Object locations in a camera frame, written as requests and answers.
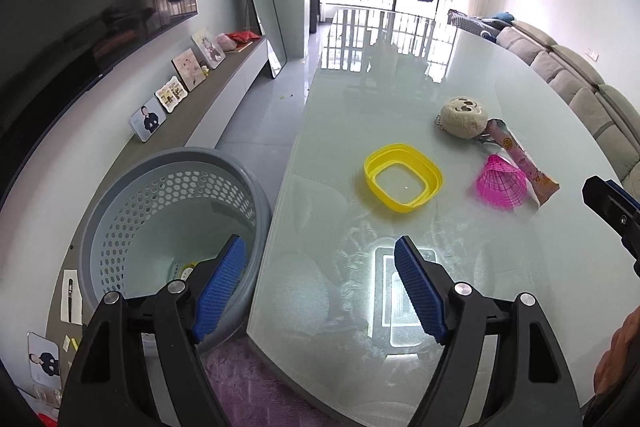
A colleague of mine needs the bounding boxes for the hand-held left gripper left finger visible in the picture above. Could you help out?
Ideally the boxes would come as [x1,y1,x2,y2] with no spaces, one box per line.
[59,234,247,427]

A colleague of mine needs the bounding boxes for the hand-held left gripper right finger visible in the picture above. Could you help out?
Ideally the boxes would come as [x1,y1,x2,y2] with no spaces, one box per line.
[393,235,583,427]

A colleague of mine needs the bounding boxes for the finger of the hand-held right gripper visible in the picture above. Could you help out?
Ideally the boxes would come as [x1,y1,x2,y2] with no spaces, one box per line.
[582,176,640,278]

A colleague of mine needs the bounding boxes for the pink snack wrapper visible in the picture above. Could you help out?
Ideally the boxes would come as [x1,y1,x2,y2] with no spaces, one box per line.
[479,118,560,208]

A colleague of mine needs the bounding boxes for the pink plastic mesh cup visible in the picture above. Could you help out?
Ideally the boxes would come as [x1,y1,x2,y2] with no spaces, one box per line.
[475,154,528,212]

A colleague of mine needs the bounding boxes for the grey perforated plastic basket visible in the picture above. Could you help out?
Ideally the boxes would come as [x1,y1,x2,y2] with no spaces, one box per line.
[77,147,273,343]

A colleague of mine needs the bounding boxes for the yellow plastic lid frame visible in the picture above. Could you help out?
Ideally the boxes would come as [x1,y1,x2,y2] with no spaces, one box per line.
[363,144,444,214]

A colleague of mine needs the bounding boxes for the round beige plush toy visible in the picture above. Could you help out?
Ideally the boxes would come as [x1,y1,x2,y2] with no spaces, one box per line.
[434,96,488,140]

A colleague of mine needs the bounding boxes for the person's right hand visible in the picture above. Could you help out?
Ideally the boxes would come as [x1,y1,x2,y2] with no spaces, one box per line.
[595,307,640,395]

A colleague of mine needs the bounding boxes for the purple fluffy rug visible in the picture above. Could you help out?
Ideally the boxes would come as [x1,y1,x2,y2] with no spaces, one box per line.
[200,337,421,427]

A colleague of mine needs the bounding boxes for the beige sofa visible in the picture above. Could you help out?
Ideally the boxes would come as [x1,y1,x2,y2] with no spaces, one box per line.
[495,19,640,208]

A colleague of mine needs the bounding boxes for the white notepad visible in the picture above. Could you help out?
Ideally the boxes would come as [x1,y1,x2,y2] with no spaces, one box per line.
[61,269,83,324]

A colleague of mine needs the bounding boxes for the printed photo red figures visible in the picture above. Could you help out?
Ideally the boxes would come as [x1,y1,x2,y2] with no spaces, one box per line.
[30,407,61,427]

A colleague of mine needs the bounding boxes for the dark suit portrait frame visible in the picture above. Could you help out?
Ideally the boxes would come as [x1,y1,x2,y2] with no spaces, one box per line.
[130,97,167,142]
[27,332,63,380]

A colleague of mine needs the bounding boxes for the ornate white photo frame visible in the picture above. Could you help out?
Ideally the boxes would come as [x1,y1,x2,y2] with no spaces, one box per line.
[155,76,190,112]

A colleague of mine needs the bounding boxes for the wooden edge photo frame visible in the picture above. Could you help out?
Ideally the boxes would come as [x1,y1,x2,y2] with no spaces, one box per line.
[171,48,207,92]

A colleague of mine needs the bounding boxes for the white tilted photo frame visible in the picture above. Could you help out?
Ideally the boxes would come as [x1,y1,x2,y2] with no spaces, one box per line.
[192,28,226,69]

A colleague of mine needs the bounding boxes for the black wall television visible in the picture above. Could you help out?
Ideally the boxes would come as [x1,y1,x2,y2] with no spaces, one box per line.
[0,0,199,202]

